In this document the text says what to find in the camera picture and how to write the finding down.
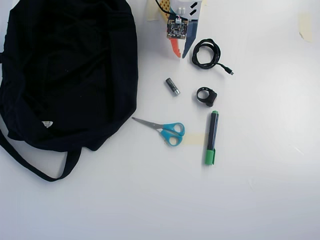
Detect beige masking tape strip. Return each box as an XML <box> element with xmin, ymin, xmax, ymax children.
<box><xmin>184</xmin><ymin>132</ymin><xmax>207</xmax><ymax>147</ymax></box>
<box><xmin>146</xmin><ymin>0</ymin><xmax>161</xmax><ymax>22</ymax></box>
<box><xmin>297</xmin><ymin>11</ymin><xmax>314</xmax><ymax>44</ymax></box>

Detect blue grey gripper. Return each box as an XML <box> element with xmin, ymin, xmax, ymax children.
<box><xmin>169</xmin><ymin>19</ymin><xmax>201</xmax><ymax>60</ymax></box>

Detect camera circuit board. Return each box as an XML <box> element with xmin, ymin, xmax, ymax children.
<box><xmin>166</xmin><ymin>14</ymin><xmax>189</xmax><ymax>41</ymax></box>

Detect green black marker pen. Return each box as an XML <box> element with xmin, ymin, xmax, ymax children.
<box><xmin>204</xmin><ymin>110</ymin><xmax>221</xmax><ymax>166</ymax></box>

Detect black aa battery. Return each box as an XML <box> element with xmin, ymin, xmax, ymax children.
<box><xmin>164</xmin><ymin>77</ymin><xmax>181</xmax><ymax>97</ymax></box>

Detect blue handled scissors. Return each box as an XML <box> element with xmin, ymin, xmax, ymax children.
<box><xmin>131</xmin><ymin>116</ymin><xmax>186</xmax><ymax>147</ymax></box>

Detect thin black camera wire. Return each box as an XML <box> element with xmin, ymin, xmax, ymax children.
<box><xmin>154</xmin><ymin>0</ymin><xmax>176</xmax><ymax>15</ymax></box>

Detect black fabric bag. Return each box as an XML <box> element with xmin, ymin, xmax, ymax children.
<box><xmin>0</xmin><ymin>0</ymin><xmax>140</xmax><ymax>183</ymax></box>

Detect black braided usb cable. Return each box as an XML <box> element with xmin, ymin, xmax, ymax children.
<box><xmin>191</xmin><ymin>38</ymin><xmax>235</xmax><ymax>76</ymax></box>

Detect black plastic ring clip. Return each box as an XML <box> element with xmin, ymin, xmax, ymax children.
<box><xmin>195</xmin><ymin>86</ymin><xmax>218</xmax><ymax>108</ymax></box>

